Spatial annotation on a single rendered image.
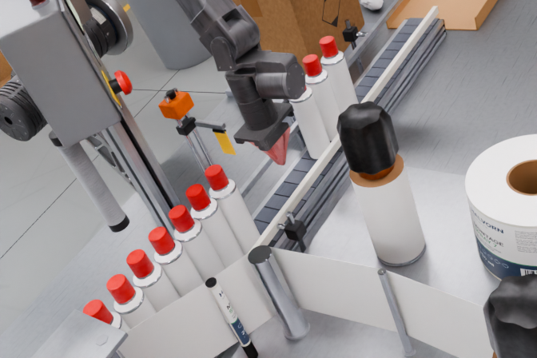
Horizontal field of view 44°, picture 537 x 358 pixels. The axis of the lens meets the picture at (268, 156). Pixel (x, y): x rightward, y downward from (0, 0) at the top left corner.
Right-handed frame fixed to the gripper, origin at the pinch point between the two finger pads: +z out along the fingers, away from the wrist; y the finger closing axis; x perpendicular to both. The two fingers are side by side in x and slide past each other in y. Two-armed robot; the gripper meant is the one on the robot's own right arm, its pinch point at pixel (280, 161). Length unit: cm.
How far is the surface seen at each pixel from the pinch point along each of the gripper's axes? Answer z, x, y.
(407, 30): 16, 10, 69
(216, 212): 1.5, 5.9, -13.4
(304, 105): 1.9, 6.4, 18.4
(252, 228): 10.7, 5.8, -7.9
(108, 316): -1.2, 7.0, -38.9
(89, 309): -3.4, 8.7, -40.0
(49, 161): 98, 247, 72
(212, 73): 99, 193, 159
